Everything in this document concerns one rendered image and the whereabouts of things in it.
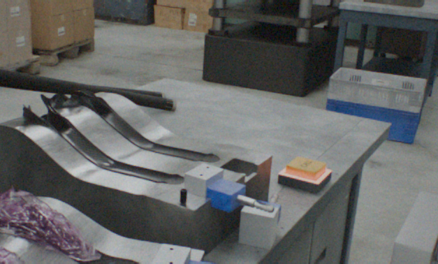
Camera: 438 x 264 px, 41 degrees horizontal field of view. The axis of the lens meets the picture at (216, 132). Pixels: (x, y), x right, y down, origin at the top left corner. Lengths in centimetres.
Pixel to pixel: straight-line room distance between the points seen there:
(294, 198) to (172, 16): 674
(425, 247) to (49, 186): 59
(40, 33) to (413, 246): 509
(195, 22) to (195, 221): 685
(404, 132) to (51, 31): 312
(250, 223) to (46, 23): 469
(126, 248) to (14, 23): 424
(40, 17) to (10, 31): 64
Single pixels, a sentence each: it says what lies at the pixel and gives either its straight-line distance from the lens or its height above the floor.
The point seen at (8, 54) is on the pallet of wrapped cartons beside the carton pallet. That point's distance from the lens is 491.
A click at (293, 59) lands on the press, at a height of 30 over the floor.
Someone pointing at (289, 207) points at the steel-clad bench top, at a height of 80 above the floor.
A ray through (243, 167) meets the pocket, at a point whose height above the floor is 88.
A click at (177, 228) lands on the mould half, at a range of 82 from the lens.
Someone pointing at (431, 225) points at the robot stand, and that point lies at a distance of 60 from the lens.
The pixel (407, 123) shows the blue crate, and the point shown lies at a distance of 402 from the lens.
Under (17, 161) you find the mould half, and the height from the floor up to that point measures 88.
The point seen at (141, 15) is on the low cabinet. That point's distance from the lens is 784.
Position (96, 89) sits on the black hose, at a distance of 143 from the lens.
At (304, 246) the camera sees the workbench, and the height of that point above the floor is 61.
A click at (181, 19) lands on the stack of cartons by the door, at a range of 769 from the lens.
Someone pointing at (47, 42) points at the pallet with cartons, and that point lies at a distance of 548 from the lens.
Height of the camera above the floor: 125
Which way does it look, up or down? 19 degrees down
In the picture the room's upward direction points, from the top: 4 degrees clockwise
